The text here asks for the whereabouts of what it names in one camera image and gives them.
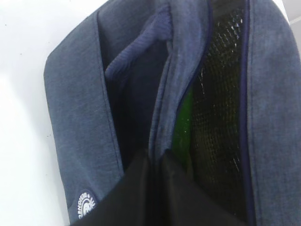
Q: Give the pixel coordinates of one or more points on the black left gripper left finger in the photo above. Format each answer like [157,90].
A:
[128,203]

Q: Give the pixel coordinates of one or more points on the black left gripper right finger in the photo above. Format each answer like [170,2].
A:
[184,203]

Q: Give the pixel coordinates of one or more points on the green cucumber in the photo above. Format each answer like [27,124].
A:
[181,136]

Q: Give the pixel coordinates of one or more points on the navy blue fabric lunch bag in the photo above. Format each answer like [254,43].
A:
[115,84]

